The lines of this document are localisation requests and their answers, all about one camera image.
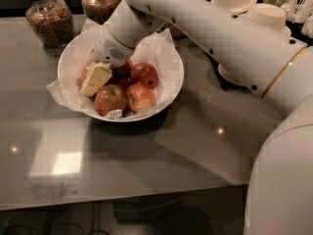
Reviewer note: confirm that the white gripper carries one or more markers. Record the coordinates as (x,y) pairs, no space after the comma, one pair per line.
(109,49)

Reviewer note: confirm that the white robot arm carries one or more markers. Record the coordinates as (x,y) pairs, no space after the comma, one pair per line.
(274,66)

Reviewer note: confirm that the large left red apple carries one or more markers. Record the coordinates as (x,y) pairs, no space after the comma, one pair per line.
(82,76)

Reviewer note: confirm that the back red apple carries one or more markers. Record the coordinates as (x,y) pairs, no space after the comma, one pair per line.
(123,71)

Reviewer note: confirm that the small middle red apple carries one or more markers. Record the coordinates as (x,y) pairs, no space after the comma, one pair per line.
(123,82)

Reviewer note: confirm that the front left red apple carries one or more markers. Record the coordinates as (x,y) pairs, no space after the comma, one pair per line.
(110,98)

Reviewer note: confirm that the right dark red apple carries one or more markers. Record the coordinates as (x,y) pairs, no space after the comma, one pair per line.
(144,73)

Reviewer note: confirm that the front right red apple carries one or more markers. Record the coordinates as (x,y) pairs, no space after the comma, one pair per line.
(140,97)

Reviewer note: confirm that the white bowl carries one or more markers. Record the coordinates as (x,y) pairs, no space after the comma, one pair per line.
(169,66)

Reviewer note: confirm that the glass jar of cereal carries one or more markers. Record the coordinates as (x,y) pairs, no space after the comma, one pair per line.
(99,11)
(175,32)

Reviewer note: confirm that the left glass jar of nuts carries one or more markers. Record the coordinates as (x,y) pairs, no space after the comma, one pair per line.
(51,21)

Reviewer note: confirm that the white paper liner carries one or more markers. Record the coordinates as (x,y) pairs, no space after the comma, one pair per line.
(156,49)

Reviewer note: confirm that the black mat under stacks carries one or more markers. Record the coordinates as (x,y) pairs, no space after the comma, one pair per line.
(224,84)

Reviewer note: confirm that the front stack of paper bowls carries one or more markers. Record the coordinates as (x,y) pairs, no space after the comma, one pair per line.
(270,16)

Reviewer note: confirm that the white stir sticks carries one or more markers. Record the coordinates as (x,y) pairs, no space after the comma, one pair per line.
(302,14)

